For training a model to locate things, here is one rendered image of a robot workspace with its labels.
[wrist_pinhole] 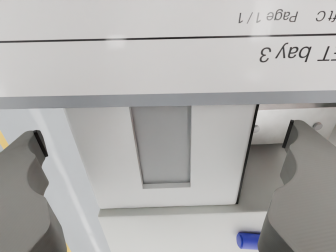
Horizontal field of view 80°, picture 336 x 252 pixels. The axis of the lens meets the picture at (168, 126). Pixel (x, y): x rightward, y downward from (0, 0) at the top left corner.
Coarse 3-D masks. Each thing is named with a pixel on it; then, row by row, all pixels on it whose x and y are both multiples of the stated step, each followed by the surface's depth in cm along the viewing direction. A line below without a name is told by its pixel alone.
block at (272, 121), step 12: (264, 108) 16; (276, 108) 16; (288, 108) 16; (300, 108) 16; (312, 108) 16; (324, 108) 16; (264, 120) 16; (276, 120) 16; (288, 120) 16; (312, 120) 16; (324, 120) 16; (264, 132) 17; (276, 132) 17; (324, 132) 17
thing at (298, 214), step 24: (288, 144) 10; (312, 144) 8; (288, 168) 8; (312, 168) 7; (288, 192) 6; (312, 192) 6; (288, 216) 6; (312, 216) 6; (264, 240) 6; (288, 240) 5; (312, 240) 5
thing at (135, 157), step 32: (96, 128) 10; (128, 128) 10; (160, 128) 11; (192, 128) 10; (224, 128) 10; (96, 160) 11; (128, 160) 11; (160, 160) 12; (192, 160) 11; (224, 160) 11; (96, 192) 13; (128, 192) 13; (160, 192) 13; (192, 192) 13; (224, 192) 13
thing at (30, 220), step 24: (24, 144) 9; (0, 168) 8; (24, 168) 8; (0, 192) 7; (24, 192) 7; (0, 216) 6; (24, 216) 6; (48, 216) 6; (0, 240) 5; (24, 240) 5; (48, 240) 6
